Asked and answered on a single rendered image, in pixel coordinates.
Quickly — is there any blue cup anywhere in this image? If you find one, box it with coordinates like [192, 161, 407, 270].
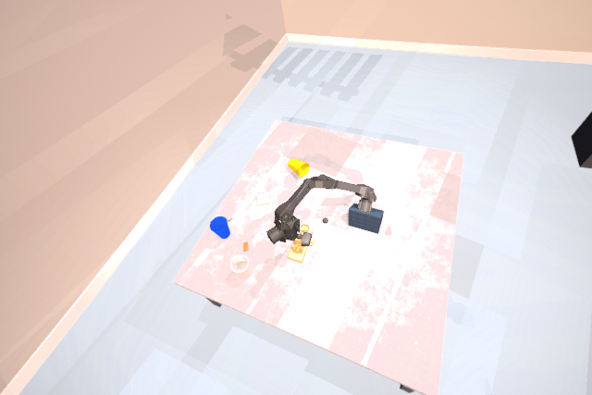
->
[210, 216, 230, 239]

